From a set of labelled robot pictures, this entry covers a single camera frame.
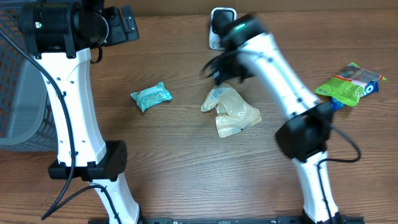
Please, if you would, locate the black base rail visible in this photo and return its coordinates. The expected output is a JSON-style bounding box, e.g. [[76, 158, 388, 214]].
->
[[88, 217, 366, 224]]

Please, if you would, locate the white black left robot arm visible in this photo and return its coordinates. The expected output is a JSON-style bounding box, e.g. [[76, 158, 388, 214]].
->
[[18, 1, 142, 223]]

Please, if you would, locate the blue Oreo cookie pack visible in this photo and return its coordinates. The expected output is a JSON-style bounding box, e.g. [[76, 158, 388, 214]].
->
[[331, 81, 379, 111]]

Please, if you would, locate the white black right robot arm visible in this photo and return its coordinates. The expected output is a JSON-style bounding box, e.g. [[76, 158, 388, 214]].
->
[[208, 9, 340, 223]]

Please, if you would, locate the grey plastic mesh basket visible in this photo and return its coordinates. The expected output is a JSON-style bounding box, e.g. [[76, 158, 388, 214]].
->
[[0, 8, 60, 152]]

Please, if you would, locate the teal wrapper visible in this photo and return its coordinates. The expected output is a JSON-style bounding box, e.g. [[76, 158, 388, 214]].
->
[[131, 82, 172, 113]]

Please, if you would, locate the beige snack bag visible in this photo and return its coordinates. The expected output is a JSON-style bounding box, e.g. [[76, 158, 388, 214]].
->
[[200, 83, 262, 138]]

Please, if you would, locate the green snack bag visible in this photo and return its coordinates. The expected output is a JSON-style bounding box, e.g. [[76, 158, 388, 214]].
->
[[314, 62, 387, 107]]

